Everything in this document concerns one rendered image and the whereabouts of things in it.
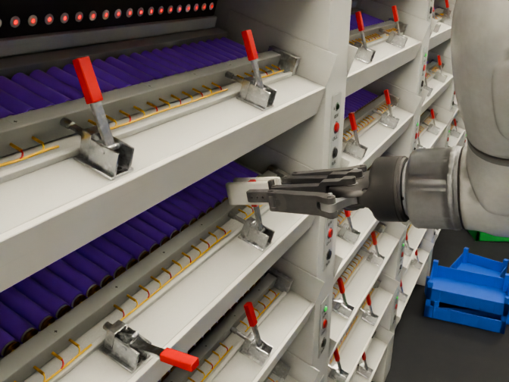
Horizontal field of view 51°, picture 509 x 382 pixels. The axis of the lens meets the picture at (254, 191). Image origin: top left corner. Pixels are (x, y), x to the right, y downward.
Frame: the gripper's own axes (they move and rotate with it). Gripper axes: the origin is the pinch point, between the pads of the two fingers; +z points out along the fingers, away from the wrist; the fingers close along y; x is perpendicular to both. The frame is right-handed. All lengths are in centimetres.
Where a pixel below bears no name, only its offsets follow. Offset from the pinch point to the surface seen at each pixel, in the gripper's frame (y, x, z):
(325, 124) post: 18.4, 4.4, -3.6
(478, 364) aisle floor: 114, -105, -9
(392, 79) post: 88, 1, 4
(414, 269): 139, -82, 17
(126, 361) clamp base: -27.7, -7.1, 0.2
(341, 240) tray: 41.1, -25.6, 5.9
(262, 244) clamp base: -1.0, -7.2, -0.3
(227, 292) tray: -11.7, -8.5, -1.0
